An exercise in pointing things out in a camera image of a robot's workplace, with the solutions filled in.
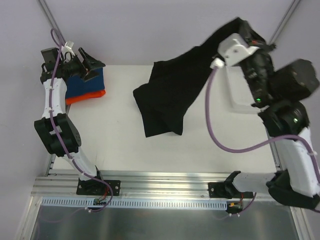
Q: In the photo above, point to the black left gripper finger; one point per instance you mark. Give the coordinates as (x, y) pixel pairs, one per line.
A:
(90, 75)
(88, 61)

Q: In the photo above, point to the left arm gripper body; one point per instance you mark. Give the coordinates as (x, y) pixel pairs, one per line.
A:
(83, 66)

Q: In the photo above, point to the black t shirt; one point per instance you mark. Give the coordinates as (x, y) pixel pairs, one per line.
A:
(175, 84)

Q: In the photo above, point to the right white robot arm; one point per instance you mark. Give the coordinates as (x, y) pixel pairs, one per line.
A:
(287, 124)

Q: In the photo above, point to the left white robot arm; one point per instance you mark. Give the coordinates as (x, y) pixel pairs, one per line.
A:
(57, 132)

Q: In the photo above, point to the folded blue t shirt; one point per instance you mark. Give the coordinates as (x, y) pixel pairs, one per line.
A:
(77, 87)

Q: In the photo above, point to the folded orange t shirt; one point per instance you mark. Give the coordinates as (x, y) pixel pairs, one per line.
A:
(86, 96)

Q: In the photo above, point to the white perforated plastic basket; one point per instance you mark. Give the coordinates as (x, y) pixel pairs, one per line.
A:
(240, 95)

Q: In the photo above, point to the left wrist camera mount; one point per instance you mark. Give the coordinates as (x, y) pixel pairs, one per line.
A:
(67, 48)

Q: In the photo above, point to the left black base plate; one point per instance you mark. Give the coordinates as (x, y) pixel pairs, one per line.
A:
(94, 188)

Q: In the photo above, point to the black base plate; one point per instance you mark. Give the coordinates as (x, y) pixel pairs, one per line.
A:
(225, 191)
(94, 188)

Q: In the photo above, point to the aluminium frame rail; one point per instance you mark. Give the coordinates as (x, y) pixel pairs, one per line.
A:
(133, 184)

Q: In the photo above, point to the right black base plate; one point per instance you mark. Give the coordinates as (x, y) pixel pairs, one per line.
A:
(225, 191)

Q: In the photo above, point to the white slotted cable duct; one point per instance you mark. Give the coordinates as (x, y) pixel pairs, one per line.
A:
(135, 203)

